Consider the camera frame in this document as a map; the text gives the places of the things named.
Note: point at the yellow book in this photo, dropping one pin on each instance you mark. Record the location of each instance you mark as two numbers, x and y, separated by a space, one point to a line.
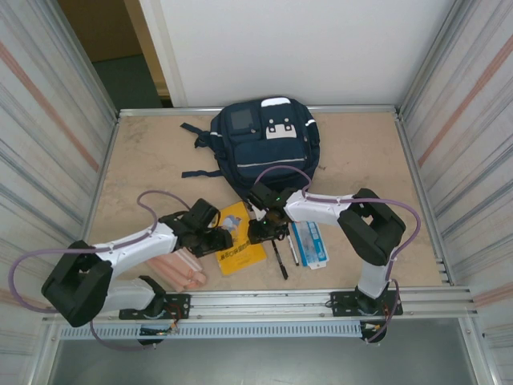
240 260

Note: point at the all black marker pen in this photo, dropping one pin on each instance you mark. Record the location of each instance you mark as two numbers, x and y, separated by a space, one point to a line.
281 262

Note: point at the white marker pen black cap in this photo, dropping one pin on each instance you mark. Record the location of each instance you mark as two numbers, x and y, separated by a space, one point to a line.
293 252

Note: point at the pink pencil case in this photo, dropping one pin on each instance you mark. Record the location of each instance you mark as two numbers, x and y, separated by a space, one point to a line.
180 272

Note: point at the navy blue backpack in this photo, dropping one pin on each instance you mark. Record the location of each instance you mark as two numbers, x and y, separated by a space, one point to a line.
272 156

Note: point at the blue ruler set package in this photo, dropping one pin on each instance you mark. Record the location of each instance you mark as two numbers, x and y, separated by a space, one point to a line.
312 244

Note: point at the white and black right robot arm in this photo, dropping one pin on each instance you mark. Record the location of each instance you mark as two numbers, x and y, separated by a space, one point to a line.
320 208

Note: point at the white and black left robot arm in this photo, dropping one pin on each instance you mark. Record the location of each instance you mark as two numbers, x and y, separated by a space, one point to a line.
136 242

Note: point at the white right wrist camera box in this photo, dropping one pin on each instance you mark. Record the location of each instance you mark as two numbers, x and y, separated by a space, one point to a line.
253 207

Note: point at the wide aluminium mounting rail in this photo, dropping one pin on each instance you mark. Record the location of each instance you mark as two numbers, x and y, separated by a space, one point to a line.
260 306

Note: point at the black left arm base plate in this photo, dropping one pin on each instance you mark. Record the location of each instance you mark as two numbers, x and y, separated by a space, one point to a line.
180 306

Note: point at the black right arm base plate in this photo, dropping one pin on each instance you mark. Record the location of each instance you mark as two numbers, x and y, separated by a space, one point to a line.
340 302

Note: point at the aluminium side rail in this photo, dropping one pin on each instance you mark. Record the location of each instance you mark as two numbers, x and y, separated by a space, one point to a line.
106 160
411 160

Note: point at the thin aluminium table edge rail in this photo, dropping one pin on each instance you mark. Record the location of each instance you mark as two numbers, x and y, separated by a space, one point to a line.
160 111

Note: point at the white door frame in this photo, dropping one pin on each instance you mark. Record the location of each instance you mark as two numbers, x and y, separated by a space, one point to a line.
168 60

